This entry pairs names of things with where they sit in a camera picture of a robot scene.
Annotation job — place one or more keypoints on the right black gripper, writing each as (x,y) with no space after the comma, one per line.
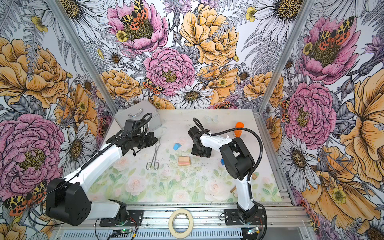
(206,154)

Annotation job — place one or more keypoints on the masking tape roll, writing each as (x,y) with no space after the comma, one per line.
(181,224)

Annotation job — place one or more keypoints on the thin wood stick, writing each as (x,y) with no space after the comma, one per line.
(254,177)

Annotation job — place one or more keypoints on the silver metal case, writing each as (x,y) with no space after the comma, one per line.
(136,112)

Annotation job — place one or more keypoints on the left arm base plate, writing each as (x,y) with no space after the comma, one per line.
(127,218)

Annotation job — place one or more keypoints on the right green circuit board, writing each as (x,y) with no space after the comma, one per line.
(254,230)

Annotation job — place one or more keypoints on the light blue triangular block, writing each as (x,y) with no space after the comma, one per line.
(176,146)

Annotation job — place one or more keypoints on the metal tongs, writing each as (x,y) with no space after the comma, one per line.
(154,162)

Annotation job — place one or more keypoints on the green circuit board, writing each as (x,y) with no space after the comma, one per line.
(123,233)
(254,230)

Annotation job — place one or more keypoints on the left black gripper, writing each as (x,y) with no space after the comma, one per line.
(151,137)

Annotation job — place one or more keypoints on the aluminium frame rail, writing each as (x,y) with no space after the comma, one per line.
(206,215)

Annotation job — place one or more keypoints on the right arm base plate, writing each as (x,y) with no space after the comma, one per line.
(232,218)

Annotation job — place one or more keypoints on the orange plastic bottle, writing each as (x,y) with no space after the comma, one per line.
(238,132)

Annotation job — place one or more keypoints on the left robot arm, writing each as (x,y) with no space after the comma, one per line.
(67,199)

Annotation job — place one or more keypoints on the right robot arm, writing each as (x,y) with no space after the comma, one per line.
(238,163)

